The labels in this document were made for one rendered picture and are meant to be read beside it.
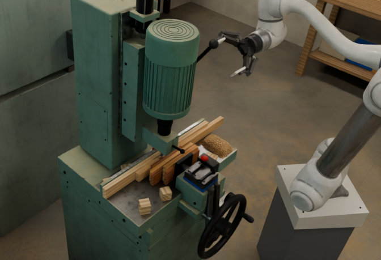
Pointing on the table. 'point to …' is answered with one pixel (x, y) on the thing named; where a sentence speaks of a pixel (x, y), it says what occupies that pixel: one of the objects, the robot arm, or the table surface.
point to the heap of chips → (217, 145)
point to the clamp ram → (182, 165)
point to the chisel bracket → (153, 137)
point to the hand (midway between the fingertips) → (224, 59)
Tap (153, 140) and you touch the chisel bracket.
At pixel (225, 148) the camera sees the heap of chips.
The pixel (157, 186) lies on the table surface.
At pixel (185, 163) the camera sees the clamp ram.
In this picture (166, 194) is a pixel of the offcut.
